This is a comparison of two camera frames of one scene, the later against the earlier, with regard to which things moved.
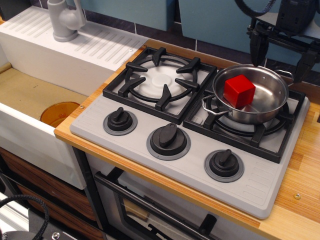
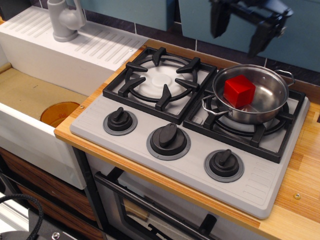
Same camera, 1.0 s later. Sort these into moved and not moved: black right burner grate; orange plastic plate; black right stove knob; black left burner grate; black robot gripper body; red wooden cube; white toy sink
Moved: black robot gripper body
Not moved: red wooden cube; black right burner grate; black left burner grate; white toy sink; black right stove knob; orange plastic plate
